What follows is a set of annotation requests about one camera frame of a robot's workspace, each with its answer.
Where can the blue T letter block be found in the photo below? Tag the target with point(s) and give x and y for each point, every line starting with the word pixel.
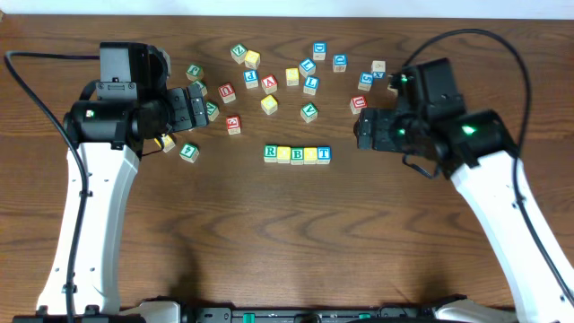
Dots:
pixel 324 155

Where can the yellow S letter block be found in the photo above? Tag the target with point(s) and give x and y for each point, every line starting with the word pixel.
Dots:
pixel 292 76

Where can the red U block right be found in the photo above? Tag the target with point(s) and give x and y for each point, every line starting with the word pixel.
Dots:
pixel 358 103

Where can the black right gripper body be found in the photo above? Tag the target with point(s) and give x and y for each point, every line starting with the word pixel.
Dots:
pixel 408 136

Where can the blue X letter block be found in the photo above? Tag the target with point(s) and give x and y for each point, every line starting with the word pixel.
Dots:
pixel 378 69

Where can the blue l block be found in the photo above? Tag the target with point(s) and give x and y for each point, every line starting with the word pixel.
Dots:
pixel 307 67
pixel 311 84

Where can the green J letter block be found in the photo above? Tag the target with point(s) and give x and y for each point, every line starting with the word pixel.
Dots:
pixel 392 89

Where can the green 4 number block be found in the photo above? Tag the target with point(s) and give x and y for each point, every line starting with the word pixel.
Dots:
pixel 189 153

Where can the green B letter block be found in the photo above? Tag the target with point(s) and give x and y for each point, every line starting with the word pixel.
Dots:
pixel 297 156

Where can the blue d block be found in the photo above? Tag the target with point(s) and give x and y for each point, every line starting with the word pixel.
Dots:
pixel 319 51
pixel 340 63

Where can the green N letter block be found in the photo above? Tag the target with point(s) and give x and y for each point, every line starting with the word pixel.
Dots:
pixel 212 110

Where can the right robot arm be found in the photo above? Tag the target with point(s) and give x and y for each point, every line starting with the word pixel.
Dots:
pixel 476 153

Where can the blue L block lower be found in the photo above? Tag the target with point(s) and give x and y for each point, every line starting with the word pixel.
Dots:
pixel 311 84

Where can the green R letter block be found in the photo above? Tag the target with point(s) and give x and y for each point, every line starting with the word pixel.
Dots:
pixel 270 153

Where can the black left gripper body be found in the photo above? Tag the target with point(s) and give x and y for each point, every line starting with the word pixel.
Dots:
pixel 195 109

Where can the blue D block right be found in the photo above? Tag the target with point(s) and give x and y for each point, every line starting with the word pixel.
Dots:
pixel 340 63

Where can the yellow O letter block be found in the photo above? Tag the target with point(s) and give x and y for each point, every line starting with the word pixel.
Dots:
pixel 284 154

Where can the blue D block top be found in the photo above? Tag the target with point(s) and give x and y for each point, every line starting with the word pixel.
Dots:
pixel 319 51

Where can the red u block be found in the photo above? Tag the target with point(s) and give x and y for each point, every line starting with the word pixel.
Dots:
pixel 227 93
pixel 358 103

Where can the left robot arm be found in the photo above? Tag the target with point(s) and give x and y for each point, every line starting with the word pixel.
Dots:
pixel 108 137

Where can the yellow C letter block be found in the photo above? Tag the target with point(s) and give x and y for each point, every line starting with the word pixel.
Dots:
pixel 269 104

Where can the green V block centre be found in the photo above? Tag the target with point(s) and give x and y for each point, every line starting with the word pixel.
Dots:
pixel 309 112

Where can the green 7 number block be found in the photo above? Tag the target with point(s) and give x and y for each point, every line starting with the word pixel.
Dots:
pixel 201 87

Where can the red A letter block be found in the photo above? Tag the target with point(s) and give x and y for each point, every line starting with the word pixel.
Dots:
pixel 269 84

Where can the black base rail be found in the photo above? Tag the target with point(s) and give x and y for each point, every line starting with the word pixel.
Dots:
pixel 229 315

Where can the yellow block beside Z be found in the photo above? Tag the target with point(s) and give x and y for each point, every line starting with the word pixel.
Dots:
pixel 252 59

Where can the yellow G letter block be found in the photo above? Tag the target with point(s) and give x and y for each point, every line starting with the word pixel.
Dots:
pixel 168 143

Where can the green Z letter block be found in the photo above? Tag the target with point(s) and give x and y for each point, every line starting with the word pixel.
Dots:
pixel 238 53

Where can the red U block left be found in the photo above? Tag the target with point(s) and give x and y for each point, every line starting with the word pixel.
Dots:
pixel 227 93

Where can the green P letter block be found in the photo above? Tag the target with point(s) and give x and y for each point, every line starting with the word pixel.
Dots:
pixel 195 73

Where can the blue P letter block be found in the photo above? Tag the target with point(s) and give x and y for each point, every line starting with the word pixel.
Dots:
pixel 251 79

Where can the blue 5 number block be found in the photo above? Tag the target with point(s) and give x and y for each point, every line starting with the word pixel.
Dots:
pixel 365 82

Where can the blue L block upper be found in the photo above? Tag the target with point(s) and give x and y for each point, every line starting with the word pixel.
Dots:
pixel 307 67

